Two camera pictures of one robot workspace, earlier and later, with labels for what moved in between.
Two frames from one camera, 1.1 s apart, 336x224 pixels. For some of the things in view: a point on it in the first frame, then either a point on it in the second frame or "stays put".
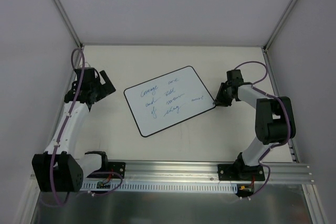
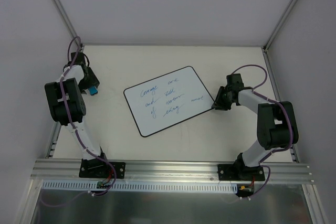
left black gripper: x=92 y=97 -> x=88 y=80
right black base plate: x=240 y=172 stays put
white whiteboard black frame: x=163 y=102 stays put
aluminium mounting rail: x=209 y=172 stays put
